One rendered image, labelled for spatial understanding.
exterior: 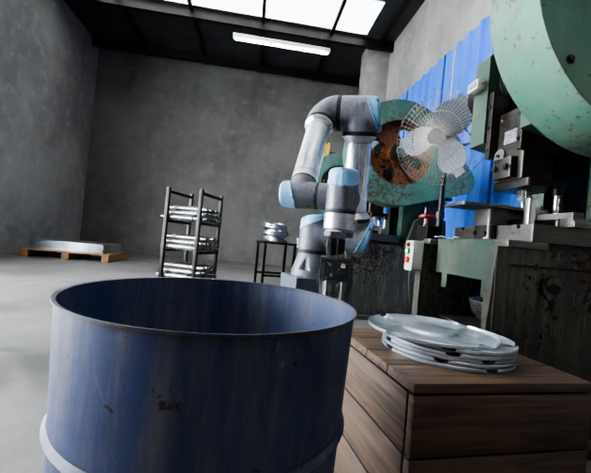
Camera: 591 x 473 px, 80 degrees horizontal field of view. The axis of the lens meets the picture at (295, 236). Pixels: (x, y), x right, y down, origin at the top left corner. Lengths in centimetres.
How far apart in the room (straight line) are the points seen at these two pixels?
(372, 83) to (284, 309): 662
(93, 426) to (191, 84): 835
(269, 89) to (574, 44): 762
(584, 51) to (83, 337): 124
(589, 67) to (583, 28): 10
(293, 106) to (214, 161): 217
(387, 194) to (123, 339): 255
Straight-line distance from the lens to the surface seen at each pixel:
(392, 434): 77
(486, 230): 151
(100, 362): 41
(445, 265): 161
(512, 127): 168
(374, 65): 733
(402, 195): 284
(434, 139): 238
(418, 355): 81
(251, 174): 799
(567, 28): 124
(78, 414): 45
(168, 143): 832
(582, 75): 123
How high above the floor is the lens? 57
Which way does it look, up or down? 1 degrees up
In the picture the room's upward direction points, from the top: 5 degrees clockwise
